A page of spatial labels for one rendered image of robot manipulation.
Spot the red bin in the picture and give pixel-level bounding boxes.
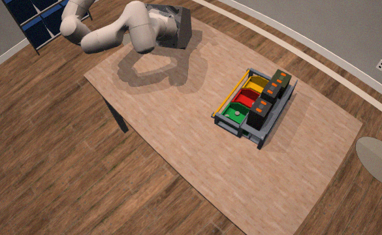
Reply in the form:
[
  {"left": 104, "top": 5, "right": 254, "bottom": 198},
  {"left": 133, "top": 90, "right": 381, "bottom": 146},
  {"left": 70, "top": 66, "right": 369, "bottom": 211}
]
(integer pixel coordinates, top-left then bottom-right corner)
[{"left": 232, "top": 89, "right": 260, "bottom": 109}]

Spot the grey metal shelf rack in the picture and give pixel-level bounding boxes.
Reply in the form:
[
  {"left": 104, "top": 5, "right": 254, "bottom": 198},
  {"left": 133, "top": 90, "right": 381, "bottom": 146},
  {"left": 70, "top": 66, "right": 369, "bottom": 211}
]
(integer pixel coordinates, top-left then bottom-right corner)
[{"left": 211, "top": 68, "right": 298, "bottom": 150}]

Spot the yellow open bin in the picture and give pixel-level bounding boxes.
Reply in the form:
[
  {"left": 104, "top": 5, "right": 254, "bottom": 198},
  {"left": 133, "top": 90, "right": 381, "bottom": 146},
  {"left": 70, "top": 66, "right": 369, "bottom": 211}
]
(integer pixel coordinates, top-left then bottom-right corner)
[{"left": 242, "top": 76, "right": 268, "bottom": 94}]

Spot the green open bin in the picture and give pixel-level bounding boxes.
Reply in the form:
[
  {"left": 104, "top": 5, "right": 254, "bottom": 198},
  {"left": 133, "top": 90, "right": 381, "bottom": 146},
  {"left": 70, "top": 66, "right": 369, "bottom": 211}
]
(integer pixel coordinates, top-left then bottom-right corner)
[{"left": 220, "top": 102, "right": 249, "bottom": 136}]

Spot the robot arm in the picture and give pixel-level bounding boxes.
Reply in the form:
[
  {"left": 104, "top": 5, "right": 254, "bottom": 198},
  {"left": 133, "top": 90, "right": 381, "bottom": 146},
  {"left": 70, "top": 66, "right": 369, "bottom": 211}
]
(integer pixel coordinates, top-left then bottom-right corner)
[{"left": 59, "top": 0, "right": 177, "bottom": 54}]

